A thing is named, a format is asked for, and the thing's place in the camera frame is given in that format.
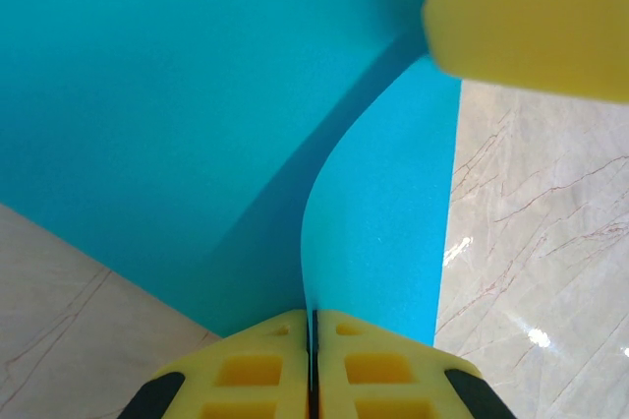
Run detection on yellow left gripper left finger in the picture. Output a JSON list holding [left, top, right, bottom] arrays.
[[116, 309, 312, 419]]

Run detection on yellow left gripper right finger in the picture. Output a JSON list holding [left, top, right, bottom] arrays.
[[313, 309, 515, 419]]

